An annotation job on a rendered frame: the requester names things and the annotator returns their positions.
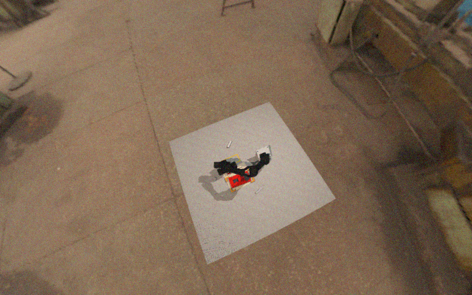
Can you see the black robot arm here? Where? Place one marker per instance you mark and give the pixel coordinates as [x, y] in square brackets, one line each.
[225, 166]

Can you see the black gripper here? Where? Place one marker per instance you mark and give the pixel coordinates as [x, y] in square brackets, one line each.
[233, 164]

